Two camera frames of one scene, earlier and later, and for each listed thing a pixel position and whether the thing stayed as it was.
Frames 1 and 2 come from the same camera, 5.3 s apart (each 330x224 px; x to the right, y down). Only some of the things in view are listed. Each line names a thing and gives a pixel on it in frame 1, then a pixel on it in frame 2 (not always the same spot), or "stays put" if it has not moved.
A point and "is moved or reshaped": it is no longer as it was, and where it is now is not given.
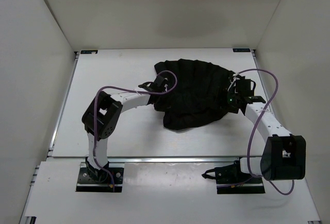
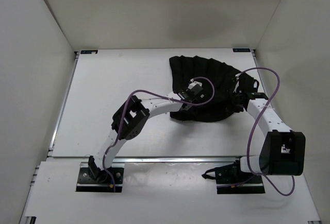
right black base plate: (230, 179) stays put
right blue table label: (242, 50) stays put
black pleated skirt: (200, 97) is moved or reshaped
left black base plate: (113, 183) stays put
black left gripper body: (162, 91) -> (185, 109)
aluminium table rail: (68, 82) stays put
